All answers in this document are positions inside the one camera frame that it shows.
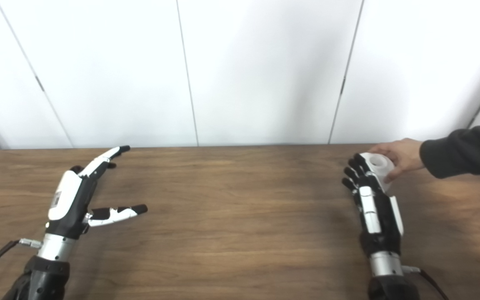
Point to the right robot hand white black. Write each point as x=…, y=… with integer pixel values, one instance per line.
x=379, y=216

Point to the bare person hand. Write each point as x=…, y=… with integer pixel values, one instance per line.
x=404, y=156

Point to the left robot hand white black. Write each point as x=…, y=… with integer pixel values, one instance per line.
x=69, y=200

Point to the round white plastic piece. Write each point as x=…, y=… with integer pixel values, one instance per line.
x=381, y=166

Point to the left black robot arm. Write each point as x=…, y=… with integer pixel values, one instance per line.
x=44, y=271

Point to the person forearm dark sleeve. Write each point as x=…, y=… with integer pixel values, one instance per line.
x=465, y=152

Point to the black panel hinge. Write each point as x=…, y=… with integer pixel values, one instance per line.
x=342, y=86
x=39, y=83

